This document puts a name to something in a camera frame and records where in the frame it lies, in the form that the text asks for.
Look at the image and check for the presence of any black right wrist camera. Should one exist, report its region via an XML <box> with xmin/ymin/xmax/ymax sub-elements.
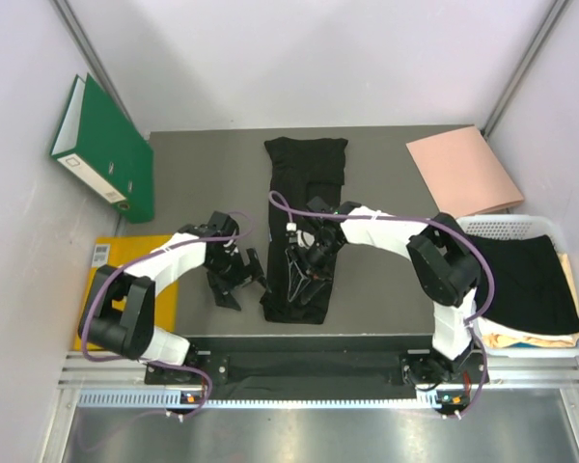
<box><xmin>306</xmin><ymin>196</ymin><xmax>335</xmax><ymax>223</ymax></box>

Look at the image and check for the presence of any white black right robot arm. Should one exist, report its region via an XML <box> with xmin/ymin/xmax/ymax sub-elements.
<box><xmin>286</xmin><ymin>197</ymin><xmax>482</xmax><ymax>386</ymax></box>

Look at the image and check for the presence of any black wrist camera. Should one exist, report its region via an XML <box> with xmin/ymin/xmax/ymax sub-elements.
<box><xmin>207</xmin><ymin>211</ymin><xmax>240</xmax><ymax>238</ymax></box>
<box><xmin>306</xmin><ymin>196</ymin><xmax>335</xmax><ymax>223</ymax></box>

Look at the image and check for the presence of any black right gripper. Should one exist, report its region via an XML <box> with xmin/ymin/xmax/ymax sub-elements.
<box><xmin>287</xmin><ymin>235</ymin><xmax>345</xmax><ymax>304</ymax></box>

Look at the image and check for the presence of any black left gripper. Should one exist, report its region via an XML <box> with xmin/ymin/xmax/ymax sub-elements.
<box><xmin>205</xmin><ymin>246</ymin><xmax>268</xmax><ymax>311</ymax></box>

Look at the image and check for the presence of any grey slotted cable duct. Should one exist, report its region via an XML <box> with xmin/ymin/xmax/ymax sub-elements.
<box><xmin>77</xmin><ymin>389</ymin><xmax>441</xmax><ymax>410</ymax></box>

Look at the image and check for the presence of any folded black t-shirt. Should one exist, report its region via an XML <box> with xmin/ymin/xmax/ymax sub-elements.
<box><xmin>469</xmin><ymin>235</ymin><xmax>579</xmax><ymax>336</ymax></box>

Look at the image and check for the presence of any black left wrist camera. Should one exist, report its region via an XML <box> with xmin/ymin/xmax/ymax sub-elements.
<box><xmin>207</xmin><ymin>211</ymin><xmax>240</xmax><ymax>238</ymax></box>

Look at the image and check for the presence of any white plastic basket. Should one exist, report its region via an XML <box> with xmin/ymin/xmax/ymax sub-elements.
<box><xmin>457</xmin><ymin>214</ymin><xmax>579</xmax><ymax>358</ymax></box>

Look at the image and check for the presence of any black printed t-shirt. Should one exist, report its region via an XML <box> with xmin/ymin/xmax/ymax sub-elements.
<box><xmin>260</xmin><ymin>137</ymin><xmax>348</xmax><ymax>324</ymax></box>

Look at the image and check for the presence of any pink paper folder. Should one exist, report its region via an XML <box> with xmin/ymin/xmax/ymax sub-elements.
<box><xmin>406</xmin><ymin>125</ymin><xmax>524</xmax><ymax>218</ymax></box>

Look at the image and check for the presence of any yellow folder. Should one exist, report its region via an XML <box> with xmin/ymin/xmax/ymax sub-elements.
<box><xmin>79</xmin><ymin>235</ymin><xmax>179</xmax><ymax>332</ymax></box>

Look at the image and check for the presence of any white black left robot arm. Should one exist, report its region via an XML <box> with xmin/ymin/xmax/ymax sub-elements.
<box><xmin>78</xmin><ymin>215</ymin><xmax>268</xmax><ymax>383</ymax></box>

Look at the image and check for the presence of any green lever arch binder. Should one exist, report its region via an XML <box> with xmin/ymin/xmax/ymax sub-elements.
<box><xmin>49</xmin><ymin>74</ymin><xmax>154</xmax><ymax>224</ymax></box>

